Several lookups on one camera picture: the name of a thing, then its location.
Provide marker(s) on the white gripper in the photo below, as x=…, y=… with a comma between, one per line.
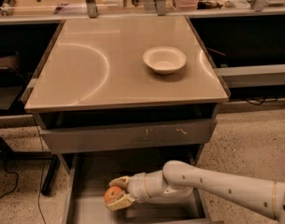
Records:
x=136, y=185

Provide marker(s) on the orange fruit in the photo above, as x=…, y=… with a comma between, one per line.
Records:
x=112, y=194

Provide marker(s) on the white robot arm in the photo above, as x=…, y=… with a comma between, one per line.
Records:
x=177, y=179

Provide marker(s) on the open middle drawer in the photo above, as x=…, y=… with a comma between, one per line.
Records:
x=91, y=173

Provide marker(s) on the closed top drawer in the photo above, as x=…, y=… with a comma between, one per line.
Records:
x=127, y=136

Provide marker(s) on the grey drawer cabinet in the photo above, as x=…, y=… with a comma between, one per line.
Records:
x=94, y=75

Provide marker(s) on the black table leg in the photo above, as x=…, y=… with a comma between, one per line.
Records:
x=45, y=190

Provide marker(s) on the white paper bowl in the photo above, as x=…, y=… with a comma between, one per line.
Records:
x=164, y=60

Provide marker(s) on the grey side shelf right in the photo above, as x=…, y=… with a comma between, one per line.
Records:
x=253, y=76

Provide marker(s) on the metal post left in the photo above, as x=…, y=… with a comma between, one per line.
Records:
x=91, y=8

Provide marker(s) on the metal post middle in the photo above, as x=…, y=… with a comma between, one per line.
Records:
x=160, y=0

